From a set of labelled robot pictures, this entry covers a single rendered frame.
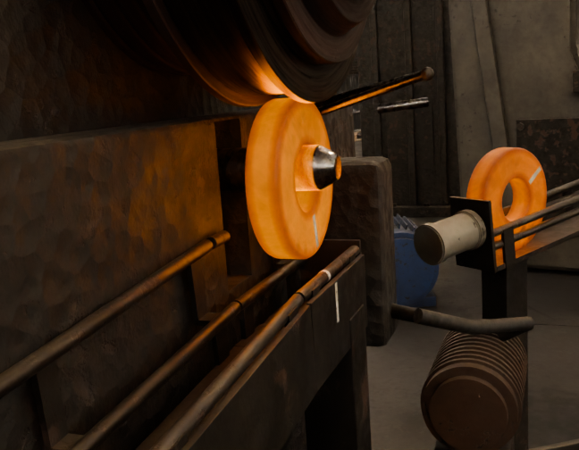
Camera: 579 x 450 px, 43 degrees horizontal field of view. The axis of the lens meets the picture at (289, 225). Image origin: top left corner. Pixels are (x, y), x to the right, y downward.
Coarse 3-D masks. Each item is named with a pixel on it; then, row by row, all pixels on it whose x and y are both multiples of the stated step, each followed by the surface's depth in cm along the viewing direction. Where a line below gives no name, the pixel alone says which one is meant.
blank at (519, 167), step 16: (480, 160) 110; (496, 160) 107; (512, 160) 109; (528, 160) 111; (480, 176) 107; (496, 176) 107; (512, 176) 110; (528, 176) 112; (544, 176) 114; (480, 192) 107; (496, 192) 108; (528, 192) 113; (544, 192) 115; (496, 208) 108; (512, 208) 115; (528, 208) 113; (496, 224) 108; (528, 224) 113; (496, 240) 109; (528, 240) 114
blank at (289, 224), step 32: (256, 128) 66; (288, 128) 66; (320, 128) 75; (256, 160) 65; (288, 160) 66; (256, 192) 65; (288, 192) 67; (320, 192) 75; (256, 224) 66; (288, 224) 67; (320, 224) 75; (288, 256) 70
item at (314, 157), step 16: (224, 160) 72; (240, 160) 72; (304, 160) 69; (320, 160) 69; (336, 160) 70; (224, 176) 72; (240, 176) 72; (304, 176) 69; (320, 176) 69; (336, 176) 70
